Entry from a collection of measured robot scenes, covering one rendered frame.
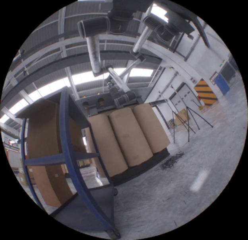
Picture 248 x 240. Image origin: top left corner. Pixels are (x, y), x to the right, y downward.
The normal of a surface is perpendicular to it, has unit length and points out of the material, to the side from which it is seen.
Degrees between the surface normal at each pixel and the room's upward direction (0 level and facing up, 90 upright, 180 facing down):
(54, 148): 90
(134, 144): 90
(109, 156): 90
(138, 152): 90
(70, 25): 174
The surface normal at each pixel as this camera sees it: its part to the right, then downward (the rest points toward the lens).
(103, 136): 0.19, -0.47
